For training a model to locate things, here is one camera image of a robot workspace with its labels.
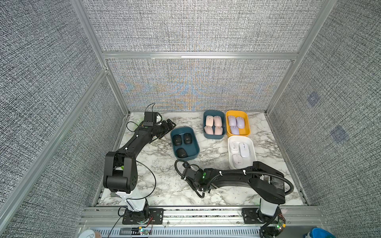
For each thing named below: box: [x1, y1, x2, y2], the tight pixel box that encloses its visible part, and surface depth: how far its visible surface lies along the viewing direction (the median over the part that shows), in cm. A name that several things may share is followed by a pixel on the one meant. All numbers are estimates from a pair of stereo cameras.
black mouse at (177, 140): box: [173, 133, 183, 147], surface depth 102 cm
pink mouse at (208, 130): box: [203, 125, 214, 135], surface depth 108 cm
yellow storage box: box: [226, 110, 251, 137], surface depth 113 cm
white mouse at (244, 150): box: [239, 142, 250, 158], surface depth 98 cm
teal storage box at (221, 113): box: [202, 109, 227, 140], surface depth 106 cm
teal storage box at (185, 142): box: [170, 126, 201, 161], surface depth 102 cm
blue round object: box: [309, 227, 337, 238], surface depth 63 cm
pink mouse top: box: [213, 115, 223, 127], surface depth 112 cm
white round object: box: [78, 229, 96, 238], surface depth 66 cm
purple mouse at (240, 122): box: [236, 116, 246, 129], surface depth 112 cm
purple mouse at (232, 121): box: [228, 115, 237, 127], surface depth 112 cm
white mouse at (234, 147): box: [229, 141, 240, 155], surface depth 97 cm
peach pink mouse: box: [205, 115, 214, 127], surface depth 112 cm
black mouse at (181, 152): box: [176, 147, 189, 159], surface depth 97 cm
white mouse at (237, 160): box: [232, 153, 244, 170], surface depth 94 cm
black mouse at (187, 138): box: [183, 132, 193, 145], surface depth 103 cm
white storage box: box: [227, 135, 257, 170], surface depth 97 cm
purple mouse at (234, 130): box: [230, 125, 240, 135], surface depth 108 cm
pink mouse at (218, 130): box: [214, 125, 223, 136], surface depth 106 cm
